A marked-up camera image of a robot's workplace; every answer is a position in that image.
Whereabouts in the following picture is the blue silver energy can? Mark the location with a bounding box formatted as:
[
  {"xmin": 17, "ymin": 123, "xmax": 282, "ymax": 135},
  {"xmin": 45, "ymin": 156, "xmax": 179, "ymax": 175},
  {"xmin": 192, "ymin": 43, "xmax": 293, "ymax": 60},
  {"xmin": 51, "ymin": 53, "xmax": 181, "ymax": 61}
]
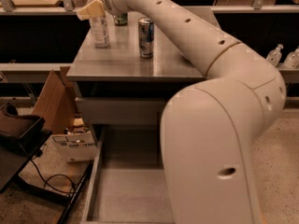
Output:
[{"xmin": 138, "ymin": 17, "xmax": 154, "ymax": 58}]

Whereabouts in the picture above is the black cable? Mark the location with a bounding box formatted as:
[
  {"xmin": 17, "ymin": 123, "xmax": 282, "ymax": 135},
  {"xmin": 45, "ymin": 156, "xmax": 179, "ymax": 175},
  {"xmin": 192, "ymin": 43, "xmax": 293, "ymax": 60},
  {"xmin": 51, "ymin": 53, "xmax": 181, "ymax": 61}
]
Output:
[{"xmin": 28, "ymin": 158, "xmax": 86, "ymax": 196}]

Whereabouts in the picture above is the clear plastic water bottle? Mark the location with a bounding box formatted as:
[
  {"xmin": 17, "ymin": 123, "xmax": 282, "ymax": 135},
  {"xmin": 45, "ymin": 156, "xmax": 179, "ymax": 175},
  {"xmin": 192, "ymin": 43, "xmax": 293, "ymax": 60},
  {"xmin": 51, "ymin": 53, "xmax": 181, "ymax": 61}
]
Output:
[{"xmin": 88, "ymin": 0, "xmax": 109, "ymax": 48}]

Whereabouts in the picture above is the closed top drawer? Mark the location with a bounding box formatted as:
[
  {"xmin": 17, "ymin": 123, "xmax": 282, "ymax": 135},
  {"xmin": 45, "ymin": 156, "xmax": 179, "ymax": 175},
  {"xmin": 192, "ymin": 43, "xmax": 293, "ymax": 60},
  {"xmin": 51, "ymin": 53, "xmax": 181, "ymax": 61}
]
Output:
[{"xmin": 76, "ymin": 97, "xmax": 165, "ymax": 125}]

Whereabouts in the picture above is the green drink can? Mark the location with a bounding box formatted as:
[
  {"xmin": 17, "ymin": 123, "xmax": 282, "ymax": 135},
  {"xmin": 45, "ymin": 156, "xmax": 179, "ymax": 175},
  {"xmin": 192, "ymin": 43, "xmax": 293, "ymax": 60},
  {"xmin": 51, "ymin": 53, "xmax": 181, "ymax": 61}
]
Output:
[{"xmin": 113, "ymin": 13, "xmax": 128, "ymax": 26}]

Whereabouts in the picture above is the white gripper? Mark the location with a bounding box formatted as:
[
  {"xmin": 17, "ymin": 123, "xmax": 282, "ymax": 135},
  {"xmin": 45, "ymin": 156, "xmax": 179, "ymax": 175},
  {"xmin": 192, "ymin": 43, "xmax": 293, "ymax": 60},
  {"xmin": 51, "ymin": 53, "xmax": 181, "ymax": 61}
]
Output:
[{"xmin": 77, "ymin": 0, "xmax": 130, "ymax": 21}]

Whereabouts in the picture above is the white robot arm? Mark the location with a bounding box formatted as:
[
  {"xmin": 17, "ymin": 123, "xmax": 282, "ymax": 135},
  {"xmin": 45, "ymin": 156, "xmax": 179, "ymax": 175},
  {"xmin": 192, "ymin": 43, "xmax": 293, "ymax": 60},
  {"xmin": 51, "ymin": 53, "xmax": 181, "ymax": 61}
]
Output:
[{"xmin": 77, "ymin": 0, "xmax": 286, "ymax": 224}]

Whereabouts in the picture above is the black office chair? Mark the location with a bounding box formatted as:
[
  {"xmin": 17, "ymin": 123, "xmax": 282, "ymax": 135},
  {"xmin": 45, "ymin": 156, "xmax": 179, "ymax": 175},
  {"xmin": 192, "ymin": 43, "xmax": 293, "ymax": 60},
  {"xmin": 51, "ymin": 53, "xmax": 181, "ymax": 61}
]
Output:
[{"xmin": 0, "ymin": 103, "xmax": 93, "ymax": 224}]

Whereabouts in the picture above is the white printed cardboard box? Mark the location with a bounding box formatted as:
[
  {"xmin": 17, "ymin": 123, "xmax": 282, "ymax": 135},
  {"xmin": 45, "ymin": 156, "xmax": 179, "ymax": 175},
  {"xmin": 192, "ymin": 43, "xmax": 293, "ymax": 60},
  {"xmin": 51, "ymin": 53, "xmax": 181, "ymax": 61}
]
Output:
[{"xmin": 50, "ymin": 133, "xmax": 97, "ymax": 162}]

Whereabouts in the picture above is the grey drawer cabinet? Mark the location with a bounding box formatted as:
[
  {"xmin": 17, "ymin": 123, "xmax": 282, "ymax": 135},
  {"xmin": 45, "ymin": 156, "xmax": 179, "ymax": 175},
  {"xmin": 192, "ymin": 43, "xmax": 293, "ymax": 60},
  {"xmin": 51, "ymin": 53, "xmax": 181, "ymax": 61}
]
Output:
[{"xmin": 65, "ymin": 6, "xmax": 246, "ymax": 224}]

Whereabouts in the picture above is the brown cardboard box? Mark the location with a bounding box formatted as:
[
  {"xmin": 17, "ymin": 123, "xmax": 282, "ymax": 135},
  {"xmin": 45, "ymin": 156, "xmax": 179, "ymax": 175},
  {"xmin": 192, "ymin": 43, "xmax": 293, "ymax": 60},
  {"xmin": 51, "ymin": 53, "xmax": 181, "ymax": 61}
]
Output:
[{"xmin": 32, "ymin": 66, "xmax": 78, "ymax": 134}]

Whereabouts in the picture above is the clear sanitizer pump bottle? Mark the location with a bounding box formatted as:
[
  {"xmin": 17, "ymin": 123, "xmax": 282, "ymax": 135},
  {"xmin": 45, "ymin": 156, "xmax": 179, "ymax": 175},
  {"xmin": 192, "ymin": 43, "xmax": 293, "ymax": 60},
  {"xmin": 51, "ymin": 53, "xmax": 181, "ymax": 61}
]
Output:
[{"xmin": 266, "ymin": 44, "xmax": 283, "ymax": 66}]

